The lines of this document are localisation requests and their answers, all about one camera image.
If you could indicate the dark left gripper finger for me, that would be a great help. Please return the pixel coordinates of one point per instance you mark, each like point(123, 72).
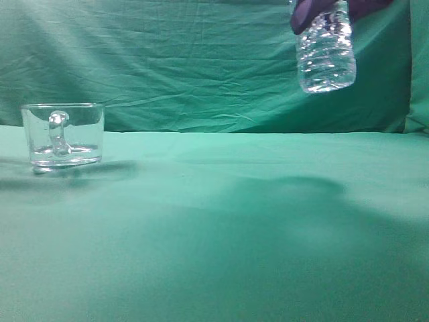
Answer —
point(304, 12)

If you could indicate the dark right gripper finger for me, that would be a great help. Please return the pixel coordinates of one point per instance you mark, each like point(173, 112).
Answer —
point(358, 9)

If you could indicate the clear plastic water bottle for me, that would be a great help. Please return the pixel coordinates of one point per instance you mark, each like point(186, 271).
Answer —
point(325, 57)

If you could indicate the green backdrop cloth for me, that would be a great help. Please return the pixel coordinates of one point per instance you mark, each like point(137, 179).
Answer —
point(208, 66)

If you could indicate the green table cloth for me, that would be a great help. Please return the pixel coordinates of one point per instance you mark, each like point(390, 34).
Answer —
point(219, 227)

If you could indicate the clear glass mug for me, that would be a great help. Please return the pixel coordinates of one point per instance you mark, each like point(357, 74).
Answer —
point(63, 135)

